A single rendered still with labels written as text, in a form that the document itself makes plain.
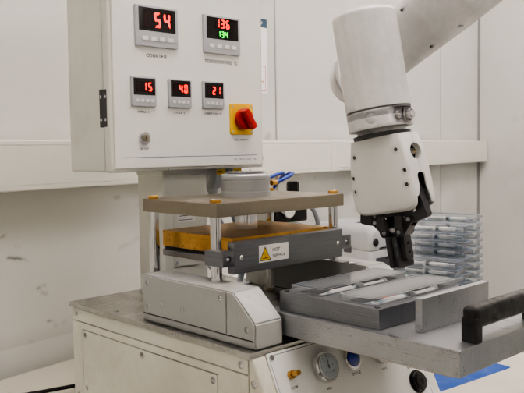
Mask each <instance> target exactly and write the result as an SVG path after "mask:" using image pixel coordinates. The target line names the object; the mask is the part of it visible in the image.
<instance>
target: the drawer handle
mask: <svg viewBox="0 0 524 393"><path fill-rule="evenodd" d="M518 314H522V319H523V320H524V289H520V290H516V291H514V292H509V293H506V294H504V295H500V296H496V297H493V298H490V299H485V300H483V301H480V302H477V303H473V304H469V305H467V306H465V307H464V308H463V317H462V341H464V342H471V343H474V344H478V343H481V342H482V337H483V327H484V326H487V325H489V324H493V323H496V322H498V321H500V320H504V319H507V318H509V317H514V316H516V315H518Z"/></svg>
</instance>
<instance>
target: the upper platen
mask: <svg viewBox="0 0 524 393"><path fill-rule="evenodd" d="M324 229H328V226H323V225H305V224H296V223H288V222H278V221H261V220H257V214H251V215H243V216H235V222H232V223H224V224H221V249H222V250H228V242H234V241H240V240H247V239H258V238H264V237H270V236H277V235H288V234H294V233H300V232H312V231H317V230H324ZM163 246H165V249H163V255H167V256H172V257H181V258H186V259H191V260H200V261H205V250H210V249H211V229H210V226H209V225H202V226H195V227H188V228H174V229H166V230H163Z"/></svg>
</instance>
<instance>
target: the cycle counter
mask: <svg viewBox="0 0 524 393"><path fill-rule="evenodd" d="M143 28H148V29H155V30H167V31H172V14H171V13H170V12H161V11H155V10H149V9H143Z"/></svg>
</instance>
